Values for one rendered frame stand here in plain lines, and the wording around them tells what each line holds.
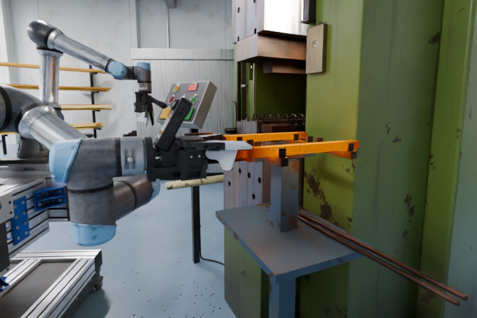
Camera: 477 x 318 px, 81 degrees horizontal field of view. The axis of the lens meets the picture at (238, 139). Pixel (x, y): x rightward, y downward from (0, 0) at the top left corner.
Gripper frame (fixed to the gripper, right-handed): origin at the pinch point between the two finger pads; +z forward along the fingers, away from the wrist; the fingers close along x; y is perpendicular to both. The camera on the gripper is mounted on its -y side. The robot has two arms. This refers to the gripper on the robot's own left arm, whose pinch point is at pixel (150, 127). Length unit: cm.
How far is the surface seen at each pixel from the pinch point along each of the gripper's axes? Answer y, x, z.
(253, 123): -55, 33, -4
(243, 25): -51, 24, -49
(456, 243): -135, 56, 42
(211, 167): -20, -221, 76
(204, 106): -29.8, -5.0, -11.3
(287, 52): -71, 29, -36
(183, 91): -16.1, -18.3, -20.3
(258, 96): -60, 5, -17
